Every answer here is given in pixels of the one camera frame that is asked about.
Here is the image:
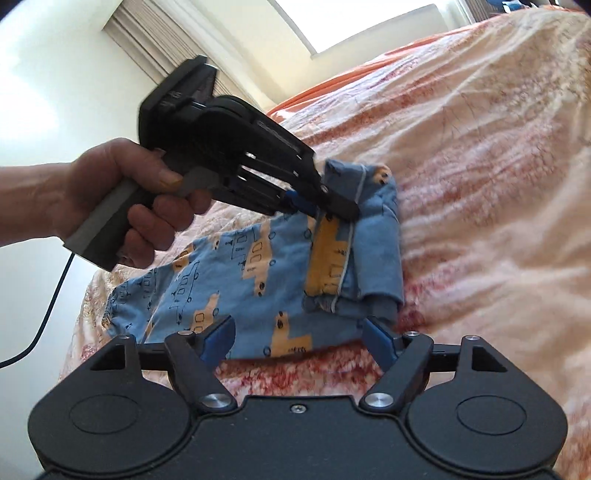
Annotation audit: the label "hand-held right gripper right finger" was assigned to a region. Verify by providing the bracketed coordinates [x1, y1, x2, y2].
[359, 318, 509, 413]

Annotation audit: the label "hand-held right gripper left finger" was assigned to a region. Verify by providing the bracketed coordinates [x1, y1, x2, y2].
[60, 315, 235, 413]

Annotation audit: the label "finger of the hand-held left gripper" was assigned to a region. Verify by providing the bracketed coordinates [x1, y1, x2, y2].
[221, 181, 320, 219]
[276, 154, 361, 222]

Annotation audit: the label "blue pants with orange print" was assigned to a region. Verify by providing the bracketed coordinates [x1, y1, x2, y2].
[104, 159, 406, 361]

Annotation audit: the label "person's left forearm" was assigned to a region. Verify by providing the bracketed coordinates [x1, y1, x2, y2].
[0, 161, 70, 246]

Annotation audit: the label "person's left hand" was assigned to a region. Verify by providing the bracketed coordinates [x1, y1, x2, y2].
[54, 137, 214, 269]

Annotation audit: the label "beige curtain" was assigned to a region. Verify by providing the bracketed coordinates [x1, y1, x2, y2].
[104, 0, 278, 112]

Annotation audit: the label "orange bed sheet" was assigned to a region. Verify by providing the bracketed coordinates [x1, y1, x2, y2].
[268, 28, 467, 121]

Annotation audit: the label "floral pink bed cover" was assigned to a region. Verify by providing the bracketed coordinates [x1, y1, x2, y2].
[60, 9, 591, 480]

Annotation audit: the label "bright window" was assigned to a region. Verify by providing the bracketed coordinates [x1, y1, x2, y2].
[272, 0, 467, 57]

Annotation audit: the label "black cable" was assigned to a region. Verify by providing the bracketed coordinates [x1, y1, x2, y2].
[0, 251, 75, 367]

